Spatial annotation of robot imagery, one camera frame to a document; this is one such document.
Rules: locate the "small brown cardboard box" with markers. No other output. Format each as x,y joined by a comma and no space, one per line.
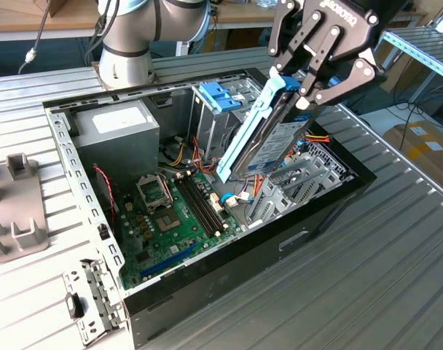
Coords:
57,5

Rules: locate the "white board connector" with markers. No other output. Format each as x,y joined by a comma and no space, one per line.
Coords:
216,204

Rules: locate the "silver disk bay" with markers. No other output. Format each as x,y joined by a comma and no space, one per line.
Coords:
270,209

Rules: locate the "blue plastic drive bracket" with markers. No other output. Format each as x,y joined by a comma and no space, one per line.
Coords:
216,96

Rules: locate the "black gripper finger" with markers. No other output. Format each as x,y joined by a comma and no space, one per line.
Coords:
352,80
285,36

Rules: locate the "green motherboard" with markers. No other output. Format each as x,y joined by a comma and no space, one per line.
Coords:
201,238

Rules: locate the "cardboard box with labels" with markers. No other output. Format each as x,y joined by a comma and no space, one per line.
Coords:
418,146

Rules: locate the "small black case latch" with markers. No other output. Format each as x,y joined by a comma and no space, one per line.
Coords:
103,232

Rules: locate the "wooden desk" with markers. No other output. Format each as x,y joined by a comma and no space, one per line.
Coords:
239,15

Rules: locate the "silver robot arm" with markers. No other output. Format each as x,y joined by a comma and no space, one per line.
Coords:
126,69

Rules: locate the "black RAM slot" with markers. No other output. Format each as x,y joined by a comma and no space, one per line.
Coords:
206,204
202,204
195,204
199,204

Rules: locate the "silver slot bracket latch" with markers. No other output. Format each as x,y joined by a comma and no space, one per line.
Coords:
97,288

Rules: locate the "silver metal drive cage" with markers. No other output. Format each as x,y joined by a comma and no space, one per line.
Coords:
210,138

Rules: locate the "CPU socket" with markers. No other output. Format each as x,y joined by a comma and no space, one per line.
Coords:
167,221

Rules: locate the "grey parts rack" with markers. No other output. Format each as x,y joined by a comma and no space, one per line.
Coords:
21,193

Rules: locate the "aluminium slat table frame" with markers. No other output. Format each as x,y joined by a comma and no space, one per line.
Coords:
418,51

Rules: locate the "blue expansion slot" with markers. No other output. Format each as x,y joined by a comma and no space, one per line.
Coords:
170,260

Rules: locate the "black open PC case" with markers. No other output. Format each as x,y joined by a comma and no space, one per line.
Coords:
243,277

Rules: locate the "black plastic lock tab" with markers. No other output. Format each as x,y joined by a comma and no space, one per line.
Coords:
74,306

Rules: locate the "hard disk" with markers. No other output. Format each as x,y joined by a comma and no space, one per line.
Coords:
276,146

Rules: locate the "grey power supply unit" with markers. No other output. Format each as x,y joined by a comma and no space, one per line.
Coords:
116,146

